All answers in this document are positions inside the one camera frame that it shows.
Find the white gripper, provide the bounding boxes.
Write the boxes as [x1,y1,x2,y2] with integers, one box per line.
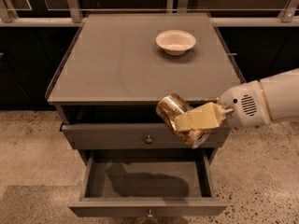
[174,81,271,132]

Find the orange soda can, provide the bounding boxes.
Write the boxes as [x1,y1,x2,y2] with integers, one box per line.
[156,93,209,148]

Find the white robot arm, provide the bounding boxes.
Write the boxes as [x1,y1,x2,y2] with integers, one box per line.
[174,69,299,132]

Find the round top drawer knob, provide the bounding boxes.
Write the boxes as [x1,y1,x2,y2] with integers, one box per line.
[145,135,153,144]

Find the grey drawer cabinet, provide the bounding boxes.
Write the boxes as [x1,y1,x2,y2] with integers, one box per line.
[45,12,252,166]

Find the open grey middle drawer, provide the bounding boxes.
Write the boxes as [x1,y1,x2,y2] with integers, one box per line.
[69,148,227,217]

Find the grey top drawer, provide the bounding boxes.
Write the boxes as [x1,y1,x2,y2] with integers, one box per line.
[61,122,234,150]

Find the white paper bowl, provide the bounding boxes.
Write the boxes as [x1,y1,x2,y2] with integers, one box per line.
[155,30,196,56]

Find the metal window railing frame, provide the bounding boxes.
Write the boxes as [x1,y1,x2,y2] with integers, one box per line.
[0,0,299,27]

